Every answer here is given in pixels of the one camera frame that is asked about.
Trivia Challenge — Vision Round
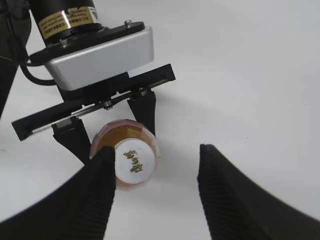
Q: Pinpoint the pink peach tea bottle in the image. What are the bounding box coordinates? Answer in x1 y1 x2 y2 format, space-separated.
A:
89 119 160 189

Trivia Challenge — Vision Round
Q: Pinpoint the white bottle cap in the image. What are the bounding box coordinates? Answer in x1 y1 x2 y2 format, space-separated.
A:
115 138 156 185

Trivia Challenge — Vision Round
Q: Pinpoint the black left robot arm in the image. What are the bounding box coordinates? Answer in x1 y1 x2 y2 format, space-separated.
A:
0 0 176 163

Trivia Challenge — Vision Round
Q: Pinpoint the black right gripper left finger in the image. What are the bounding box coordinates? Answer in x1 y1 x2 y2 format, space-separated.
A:
0 147 116 240

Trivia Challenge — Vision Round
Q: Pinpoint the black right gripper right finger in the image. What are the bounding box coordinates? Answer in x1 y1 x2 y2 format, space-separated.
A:
197 144 320 240

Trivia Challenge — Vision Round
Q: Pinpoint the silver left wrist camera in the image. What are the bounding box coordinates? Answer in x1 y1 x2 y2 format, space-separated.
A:
44 25 155 91

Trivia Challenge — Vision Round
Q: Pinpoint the black camera cable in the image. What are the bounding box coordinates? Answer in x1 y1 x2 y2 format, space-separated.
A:
19 64 56 87

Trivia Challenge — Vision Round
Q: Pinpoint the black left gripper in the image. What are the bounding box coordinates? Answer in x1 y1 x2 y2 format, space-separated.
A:
11 64 176 165

